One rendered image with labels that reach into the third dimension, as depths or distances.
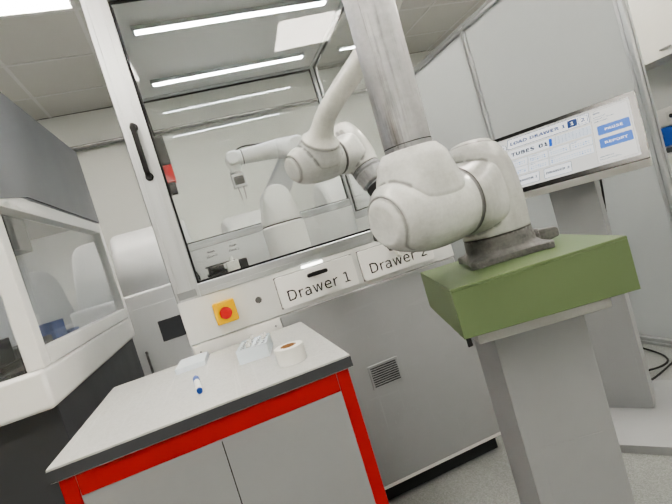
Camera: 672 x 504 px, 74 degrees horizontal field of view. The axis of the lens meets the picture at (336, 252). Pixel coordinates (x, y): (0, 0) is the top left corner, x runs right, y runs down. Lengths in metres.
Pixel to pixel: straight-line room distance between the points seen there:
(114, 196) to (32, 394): 3.61
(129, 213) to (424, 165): 4.16
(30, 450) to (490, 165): 1.37
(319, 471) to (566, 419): 0.55
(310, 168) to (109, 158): 3.89
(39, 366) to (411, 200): 1.04
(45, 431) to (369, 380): 1.00
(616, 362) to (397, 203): 1.41
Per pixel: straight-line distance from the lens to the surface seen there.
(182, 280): 1.55
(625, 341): 2.04
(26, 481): 1.56
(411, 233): 0.85
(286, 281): 1.55
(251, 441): 1.03
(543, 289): 0.93
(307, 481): 1.09
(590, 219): 1.92
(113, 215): 4.85
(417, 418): 1.81
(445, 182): 0.89
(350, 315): 1.63
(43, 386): 1.40
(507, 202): 1.02
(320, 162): 1.19
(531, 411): 1.11
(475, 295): 0.89
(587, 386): 1.14
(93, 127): 5.05
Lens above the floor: 1.04
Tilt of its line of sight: 3 degrees down
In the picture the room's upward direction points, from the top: 17 degrees counter-clockwise
